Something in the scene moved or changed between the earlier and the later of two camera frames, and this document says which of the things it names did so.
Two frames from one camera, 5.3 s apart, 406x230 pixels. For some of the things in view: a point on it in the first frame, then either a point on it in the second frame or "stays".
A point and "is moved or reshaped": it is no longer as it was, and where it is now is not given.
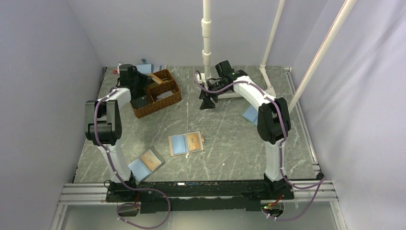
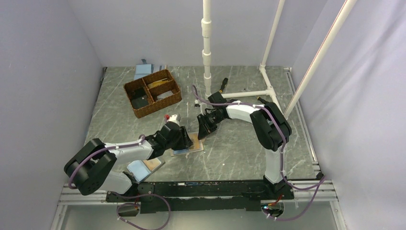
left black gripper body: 140,80 to 176,144
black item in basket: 140,102 stays
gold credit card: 193,141 stays
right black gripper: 207,103 to 204,128
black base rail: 200,196 stays
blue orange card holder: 146,164 stays
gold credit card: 156,79 is moved or reshaped
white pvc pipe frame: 267,90 stays
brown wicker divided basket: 163,96 stays
